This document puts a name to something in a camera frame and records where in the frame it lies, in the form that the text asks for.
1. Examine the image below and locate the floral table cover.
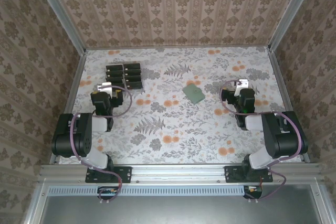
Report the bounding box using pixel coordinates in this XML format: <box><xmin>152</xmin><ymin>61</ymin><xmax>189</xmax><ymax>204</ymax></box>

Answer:
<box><xmin>56</xmin><ymin>46</ymin><xmax>302</xmax><ymax>164</ymax></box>

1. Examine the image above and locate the black connector board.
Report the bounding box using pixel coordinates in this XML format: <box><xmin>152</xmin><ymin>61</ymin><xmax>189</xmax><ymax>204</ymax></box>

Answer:
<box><xmin>97</xmin><ymin>186</ymin><xmax>119</xmax><ymax>200</ymax></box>
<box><xmin>243</xmin><ymin>185</ymin><xmax>263</xmax><ymax>199</ymax></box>

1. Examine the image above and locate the grey metal panel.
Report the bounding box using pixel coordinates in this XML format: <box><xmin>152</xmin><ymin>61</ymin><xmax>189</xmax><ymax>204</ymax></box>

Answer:
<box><xmin>25</xmin><ymin>179</ymin><xmax>331</xmax><ymax>224</ymax></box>

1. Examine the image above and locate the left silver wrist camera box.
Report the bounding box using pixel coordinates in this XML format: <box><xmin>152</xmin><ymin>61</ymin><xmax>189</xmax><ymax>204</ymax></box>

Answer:
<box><xmin>96</xmin><ymin>82</ymin><xmax>114</xmax><ymax>93</ymax></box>

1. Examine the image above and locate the aluminium table side rail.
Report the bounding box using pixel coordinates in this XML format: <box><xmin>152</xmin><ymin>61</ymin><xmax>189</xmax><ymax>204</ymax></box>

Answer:
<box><xmin>267</xmin><ymin>48</ymin><xmax>310</xmax><ymax>163</ymax></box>
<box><xmin>49</xmin><ymin>49</ymin><xmax>87</xmax><ymax>164</ymax></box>

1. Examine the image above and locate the aluminium table end rail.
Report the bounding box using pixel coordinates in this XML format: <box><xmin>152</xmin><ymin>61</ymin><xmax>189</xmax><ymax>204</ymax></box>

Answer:
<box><xmin>83</xmin><ymin>44</ymin><xmax>271</xmax><ymax>51</ymax></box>

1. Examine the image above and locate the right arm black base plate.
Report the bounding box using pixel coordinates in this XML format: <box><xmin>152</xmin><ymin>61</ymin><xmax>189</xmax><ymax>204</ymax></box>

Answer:
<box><xmin>225</xmin><ymin>165</ymin><xmax>274</xmax><ymax>184</ymax></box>

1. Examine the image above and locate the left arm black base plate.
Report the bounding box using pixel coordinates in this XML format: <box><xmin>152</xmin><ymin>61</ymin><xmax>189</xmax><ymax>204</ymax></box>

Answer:
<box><xmin>85</xmin><ymin>165</ymin><xmax>132</xmax><ymax>184</ymax></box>

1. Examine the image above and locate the aluminium mounting rail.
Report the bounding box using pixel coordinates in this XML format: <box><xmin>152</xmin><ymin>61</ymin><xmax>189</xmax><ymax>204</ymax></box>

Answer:
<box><xmin>39</xmin><ymin>163</ymin><xmax>323</xmax><ymax>183</ymax></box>

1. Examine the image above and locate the aluminium frame post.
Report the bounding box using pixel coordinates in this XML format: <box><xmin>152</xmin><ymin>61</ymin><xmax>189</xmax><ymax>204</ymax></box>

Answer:
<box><xmin>30</xmin><ymin>0</ymin><xmax>87</xmax><ymax>54</ymax></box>
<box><xmin>267</xmin><ymin>0</ymin><xmax>320</xmax><ymax>51</ymax></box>

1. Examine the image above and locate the white slotted cable duct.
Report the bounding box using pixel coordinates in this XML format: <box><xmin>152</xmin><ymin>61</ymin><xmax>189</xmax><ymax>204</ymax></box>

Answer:
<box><xmin>48</xmin><ymin>185</ymin><xmax>263</xmax><ymax>196</ymax></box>

